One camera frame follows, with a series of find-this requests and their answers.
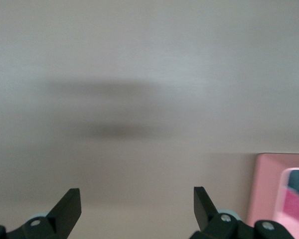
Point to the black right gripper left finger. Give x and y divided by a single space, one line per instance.
62 214

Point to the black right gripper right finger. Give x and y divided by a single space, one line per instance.
206 214

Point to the red and grey cloth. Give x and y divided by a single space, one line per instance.
296 206

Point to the pink plastic bin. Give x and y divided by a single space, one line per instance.
266 189

